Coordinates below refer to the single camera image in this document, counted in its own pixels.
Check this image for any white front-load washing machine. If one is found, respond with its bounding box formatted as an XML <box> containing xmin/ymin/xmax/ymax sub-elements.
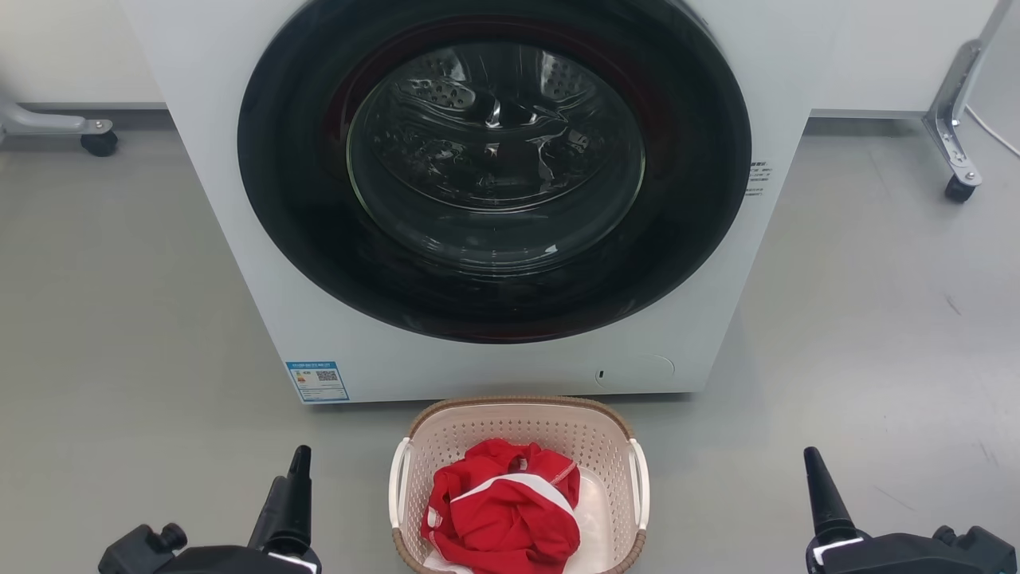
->
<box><xmin>118</xmin><ymin>0</ymin><xmax>847</xmax><ymax>405</ymax></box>

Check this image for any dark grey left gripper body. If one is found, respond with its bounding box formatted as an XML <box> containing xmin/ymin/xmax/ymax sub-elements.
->
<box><xmin>98</xmin><ymin>522</ymin><xmax>324</xmax><ymax>574</ymax></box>

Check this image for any blue energy label sticker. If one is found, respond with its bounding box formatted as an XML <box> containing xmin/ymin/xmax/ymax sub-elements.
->
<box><xmin>285</xmin><ymin>360</ymin><xmax>351</xmax><ymax>404</ymax></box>

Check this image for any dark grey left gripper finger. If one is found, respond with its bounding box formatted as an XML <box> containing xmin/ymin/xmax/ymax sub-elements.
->
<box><xmin>248</xmin><ymin>445</ymin><xmax>313</xmax><ymax>556</ymax></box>

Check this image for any grey metal stand leg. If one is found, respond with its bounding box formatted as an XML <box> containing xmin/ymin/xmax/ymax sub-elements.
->
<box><xmin>922</xmin><ymin>0</ymin><xmax>1014</xmax><ymax>187</ymax></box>
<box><xmin>0</xmin><ymin>97</ymin><xmax>115</xmax><ymax>145</ymax></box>

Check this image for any black round washing machine door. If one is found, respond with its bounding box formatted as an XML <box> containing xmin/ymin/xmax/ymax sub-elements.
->
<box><xmin>237</xmin><ymin>0</ymin><xmax>753</xmax><ymax>344</ymax></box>

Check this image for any red garment with white stripe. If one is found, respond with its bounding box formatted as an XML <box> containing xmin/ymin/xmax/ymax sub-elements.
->
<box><xmin>421</xmin><ymin>438</ymin><xmax>582</xmax><ymax>574</ymax></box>

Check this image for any beige perforated laundry basket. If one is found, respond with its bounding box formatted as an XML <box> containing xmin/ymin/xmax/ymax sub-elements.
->
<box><xmin>388</xmin><ymin>396</ymin><xmax>651</xmax><ymax>574</ymax></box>

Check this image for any thin white cable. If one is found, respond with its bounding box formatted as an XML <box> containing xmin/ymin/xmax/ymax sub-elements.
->
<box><xmin>963</xmin><ymin>104</ymin><xmax>1020</xmax><ymax>159</ymax></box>

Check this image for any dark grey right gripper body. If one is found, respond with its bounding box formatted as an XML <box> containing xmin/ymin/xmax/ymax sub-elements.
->
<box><xmin>805</xmin><ymin>524</ymin><xmax>1018</xmax><ymax>574</ymax></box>

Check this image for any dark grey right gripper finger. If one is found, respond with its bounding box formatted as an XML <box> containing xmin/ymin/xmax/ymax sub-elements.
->
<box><xmin>802</xmin><ymin>446</ymin><xmax>858</xmax><ymax>546</ymax></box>

